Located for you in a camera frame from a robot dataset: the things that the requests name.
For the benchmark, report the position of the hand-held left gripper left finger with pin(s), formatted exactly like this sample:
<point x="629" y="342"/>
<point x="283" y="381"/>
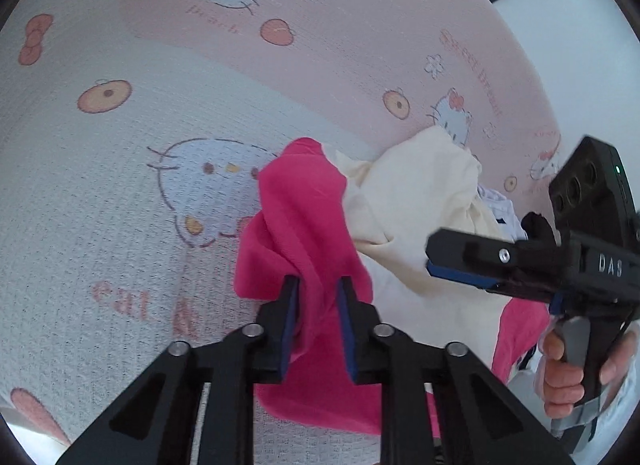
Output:
<point x="290" y="330"/>

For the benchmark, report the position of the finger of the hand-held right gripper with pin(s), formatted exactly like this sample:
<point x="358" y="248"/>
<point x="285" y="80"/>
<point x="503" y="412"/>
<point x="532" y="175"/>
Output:
<point x="470" y="255"/>

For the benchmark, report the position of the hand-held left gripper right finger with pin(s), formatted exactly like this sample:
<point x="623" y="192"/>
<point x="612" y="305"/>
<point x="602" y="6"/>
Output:
<point x="346" y="330"/>

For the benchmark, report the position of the white shirt with navy stripes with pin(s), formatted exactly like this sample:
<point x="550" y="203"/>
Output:
<point x="500" y="210"/>

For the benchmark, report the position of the cream and pink t-shirt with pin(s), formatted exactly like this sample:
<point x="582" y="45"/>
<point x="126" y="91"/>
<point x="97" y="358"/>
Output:
<point x="310" y="225"/>

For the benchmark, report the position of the person's right hand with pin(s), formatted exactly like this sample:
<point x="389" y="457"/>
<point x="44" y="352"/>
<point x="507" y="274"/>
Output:
<point x="562" y="385"/>

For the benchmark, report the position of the black garment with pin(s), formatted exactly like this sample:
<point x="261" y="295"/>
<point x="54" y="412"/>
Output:
<point x="537" y="227"/>

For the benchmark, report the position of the pink white cat print blanket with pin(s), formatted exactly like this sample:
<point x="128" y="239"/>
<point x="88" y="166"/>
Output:
<point x="125" y="145"/>

